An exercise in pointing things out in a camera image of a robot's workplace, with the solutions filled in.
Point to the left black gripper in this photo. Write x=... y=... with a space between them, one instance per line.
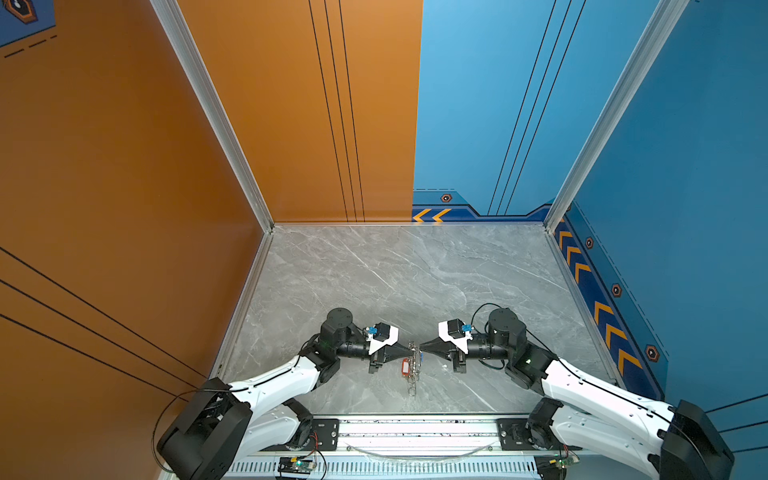
x=394 y=352

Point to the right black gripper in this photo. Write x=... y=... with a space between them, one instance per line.
x=444 y=347

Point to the metal keyring with chain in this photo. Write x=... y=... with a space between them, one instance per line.
x=413 y=379

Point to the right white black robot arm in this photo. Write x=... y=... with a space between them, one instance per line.
x=579 y=410

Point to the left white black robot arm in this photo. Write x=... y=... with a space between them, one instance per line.
x=225 y=422

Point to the white vented grille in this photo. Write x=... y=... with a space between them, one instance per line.
x=348 y=467

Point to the green circuit board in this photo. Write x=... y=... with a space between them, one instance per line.
x=296 y=467

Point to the right small circuit board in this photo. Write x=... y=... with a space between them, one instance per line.
x=564 y=459

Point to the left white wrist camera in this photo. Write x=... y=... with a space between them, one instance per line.
x=381 y=335

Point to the aluminium front rail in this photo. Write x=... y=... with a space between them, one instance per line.
x=413 y=435

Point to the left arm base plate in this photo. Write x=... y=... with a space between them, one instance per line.
x=320 y=432

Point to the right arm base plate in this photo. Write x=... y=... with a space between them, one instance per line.
x=515 y=434

